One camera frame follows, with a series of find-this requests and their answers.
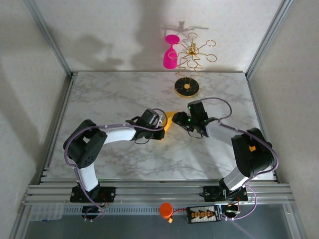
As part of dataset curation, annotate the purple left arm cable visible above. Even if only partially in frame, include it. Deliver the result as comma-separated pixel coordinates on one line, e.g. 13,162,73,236
63,109,162,223

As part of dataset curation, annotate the grey slotted cable duct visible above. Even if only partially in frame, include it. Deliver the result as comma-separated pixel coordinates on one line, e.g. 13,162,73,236
62,205,190,216

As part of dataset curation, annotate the clear plastic organizer box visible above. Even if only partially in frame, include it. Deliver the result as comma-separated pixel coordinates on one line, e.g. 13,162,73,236
29,203,64,222

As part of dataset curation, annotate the aluminium corner post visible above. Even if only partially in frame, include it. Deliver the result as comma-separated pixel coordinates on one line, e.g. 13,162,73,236
245,0,292,79
23,0,74,77

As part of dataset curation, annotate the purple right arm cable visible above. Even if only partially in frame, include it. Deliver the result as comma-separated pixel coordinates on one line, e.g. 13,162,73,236
199,97,279,221

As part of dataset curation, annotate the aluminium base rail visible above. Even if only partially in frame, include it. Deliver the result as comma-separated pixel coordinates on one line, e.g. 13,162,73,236
22,183,297,206

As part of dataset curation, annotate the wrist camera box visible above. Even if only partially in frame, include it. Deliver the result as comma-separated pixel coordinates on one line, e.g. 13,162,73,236
187,100,209,120
138,109,167,126

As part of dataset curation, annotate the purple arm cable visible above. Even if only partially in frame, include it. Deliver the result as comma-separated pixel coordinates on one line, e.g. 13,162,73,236
63,109,162,223
199,97,279,221

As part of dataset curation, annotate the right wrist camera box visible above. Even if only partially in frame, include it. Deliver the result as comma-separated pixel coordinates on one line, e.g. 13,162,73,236
187,100,209,120

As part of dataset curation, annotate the gold wire glass rack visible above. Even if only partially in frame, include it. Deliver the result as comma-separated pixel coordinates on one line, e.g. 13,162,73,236
173,32,218,98

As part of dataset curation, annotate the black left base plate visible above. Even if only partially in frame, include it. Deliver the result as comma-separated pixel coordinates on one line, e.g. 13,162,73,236
69,185,117,204

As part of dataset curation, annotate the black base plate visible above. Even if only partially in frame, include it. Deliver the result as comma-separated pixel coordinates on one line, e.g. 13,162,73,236
202,184,249,203
69,185,117,204

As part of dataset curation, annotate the black power board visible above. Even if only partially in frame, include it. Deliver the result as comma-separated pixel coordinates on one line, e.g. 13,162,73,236
186,205,222,224

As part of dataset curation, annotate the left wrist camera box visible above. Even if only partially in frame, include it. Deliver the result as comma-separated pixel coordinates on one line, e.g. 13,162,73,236
138,109,167,126

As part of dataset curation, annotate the orange cylinder cap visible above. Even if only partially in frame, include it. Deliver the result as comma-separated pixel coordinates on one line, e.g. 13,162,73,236
159,202,174,220

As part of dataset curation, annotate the aluminium side rail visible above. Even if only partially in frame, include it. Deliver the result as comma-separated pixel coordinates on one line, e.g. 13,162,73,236
37,73,78,184
245,74,281,184

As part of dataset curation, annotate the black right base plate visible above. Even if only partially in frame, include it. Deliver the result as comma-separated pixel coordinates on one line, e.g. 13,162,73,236
202,184,249,203

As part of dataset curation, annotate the pink wine glass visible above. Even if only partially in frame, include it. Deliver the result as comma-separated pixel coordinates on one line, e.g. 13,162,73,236
162,34,180,70

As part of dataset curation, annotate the yellow paper sheet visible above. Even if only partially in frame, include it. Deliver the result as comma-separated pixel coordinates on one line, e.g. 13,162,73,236
159,110,179,142

